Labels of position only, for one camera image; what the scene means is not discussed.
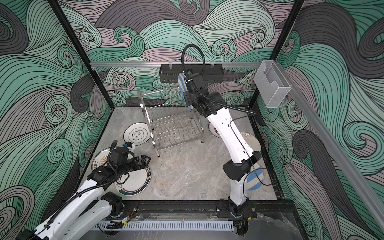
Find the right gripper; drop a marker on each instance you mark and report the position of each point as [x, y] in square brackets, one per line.
[190, 96]

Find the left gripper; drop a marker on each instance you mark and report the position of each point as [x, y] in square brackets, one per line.
[138, 165]

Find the blue striped plate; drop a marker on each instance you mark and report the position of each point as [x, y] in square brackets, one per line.
[182, 86]
[255, 179]

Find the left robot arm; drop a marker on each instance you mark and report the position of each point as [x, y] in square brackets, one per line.
[90, 204]

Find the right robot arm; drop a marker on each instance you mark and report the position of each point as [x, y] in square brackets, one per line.
[242, 169]

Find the green red rimmed plate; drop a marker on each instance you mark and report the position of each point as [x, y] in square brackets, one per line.
[133, 183]

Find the white plate black outline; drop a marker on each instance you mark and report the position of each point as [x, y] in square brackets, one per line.
[137, 133]

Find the white plate red characters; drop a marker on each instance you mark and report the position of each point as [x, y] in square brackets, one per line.
[214, 131]

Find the orange sunburst plate left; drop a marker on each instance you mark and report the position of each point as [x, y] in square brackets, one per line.
[100, 159]

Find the cream floral plate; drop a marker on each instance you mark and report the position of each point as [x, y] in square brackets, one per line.
[252, 141]

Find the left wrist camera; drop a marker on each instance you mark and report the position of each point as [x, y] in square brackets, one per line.
[121, 155]

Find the black wall shelf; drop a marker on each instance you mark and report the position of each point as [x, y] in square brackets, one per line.
[169, 73]

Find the steel wire dish rack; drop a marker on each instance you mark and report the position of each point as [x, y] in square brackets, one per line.
[170, 121]

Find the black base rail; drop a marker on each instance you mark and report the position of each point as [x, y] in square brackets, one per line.
[207, 206]

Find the clear acrylic wall holder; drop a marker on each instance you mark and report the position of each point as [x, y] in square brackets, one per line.
[272, 82]

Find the white slotted cable duct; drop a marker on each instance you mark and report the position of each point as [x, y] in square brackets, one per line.
[182, 225]

